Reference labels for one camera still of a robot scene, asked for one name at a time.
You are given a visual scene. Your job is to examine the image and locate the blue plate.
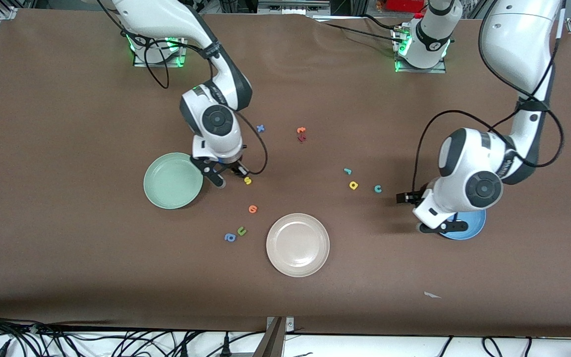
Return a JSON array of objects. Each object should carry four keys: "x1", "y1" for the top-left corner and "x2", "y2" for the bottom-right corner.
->
[{"x1": 437, "y1": 208, "x2": 487, "y2": 240}]

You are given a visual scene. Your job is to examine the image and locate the green plate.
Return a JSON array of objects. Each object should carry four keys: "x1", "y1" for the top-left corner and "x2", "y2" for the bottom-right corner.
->
[{"x1": 143, "y1": 152, "x2": 204, "y2": 210}]

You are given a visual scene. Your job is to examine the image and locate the beige plate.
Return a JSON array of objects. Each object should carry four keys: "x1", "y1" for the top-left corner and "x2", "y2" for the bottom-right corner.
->
[{"x1": 266, "y1": 213, "x2": 330, "y2": 278}]

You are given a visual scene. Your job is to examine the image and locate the grey metal device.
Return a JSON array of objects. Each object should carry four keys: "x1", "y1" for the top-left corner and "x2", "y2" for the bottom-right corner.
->
[{"x1": 257, "y1": 0, "x2": 332, "y2": 15}]

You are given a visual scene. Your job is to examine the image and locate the grey metal bar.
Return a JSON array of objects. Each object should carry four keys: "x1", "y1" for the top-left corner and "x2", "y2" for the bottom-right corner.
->
[{"x1": 252, "y1": 317, "x2": 287, "y2": 357}]

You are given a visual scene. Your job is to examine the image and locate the brown paper table cover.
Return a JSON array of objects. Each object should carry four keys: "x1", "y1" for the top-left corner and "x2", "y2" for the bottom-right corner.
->
[{"x1": 0, "y1": 7, "x2": 571, "y2": 338}]

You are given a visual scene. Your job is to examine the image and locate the red box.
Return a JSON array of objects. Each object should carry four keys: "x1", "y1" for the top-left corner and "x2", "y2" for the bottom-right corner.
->
[{"x1": 384, "y1": 0, "x2": 427, "y2": 13}]

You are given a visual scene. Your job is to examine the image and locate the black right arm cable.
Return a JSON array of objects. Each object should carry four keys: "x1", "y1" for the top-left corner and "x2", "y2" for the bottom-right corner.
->
[{"x1": 96, "y1": 0, "x2": 269, "y2": 176}]

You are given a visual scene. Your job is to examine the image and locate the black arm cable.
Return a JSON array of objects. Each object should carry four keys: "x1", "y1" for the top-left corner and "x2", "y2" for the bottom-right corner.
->
[
  {"x1": 412, "y1": 0, "x2": 565, "y2": 194},
  {"x1": 96, "y1": 0, "x2": 269, "y2": 176}
]

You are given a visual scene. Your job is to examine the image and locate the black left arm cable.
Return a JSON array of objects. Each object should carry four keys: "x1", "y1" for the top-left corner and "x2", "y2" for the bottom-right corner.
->
[{"x1": 412, "y1": 0, "x2": 565, "y2": 194}]

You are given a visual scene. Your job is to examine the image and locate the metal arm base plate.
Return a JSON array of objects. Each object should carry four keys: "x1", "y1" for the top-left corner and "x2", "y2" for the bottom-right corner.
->
[
  {"x1": 395, "y1": 25, "x2": 448, "y2": 74},
  {"x1": 133, "y1": 35, "x2": 187, "y2": 68}
]

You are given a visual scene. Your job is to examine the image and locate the black cable on table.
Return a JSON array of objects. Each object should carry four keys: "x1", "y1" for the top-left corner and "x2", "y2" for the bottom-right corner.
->
[
  {"x1": 362, "y1": 14, "x2": 405, "y2": 32},
  {"x1": 315, "y1": 19, "x2": 402, "y2": 45}
]

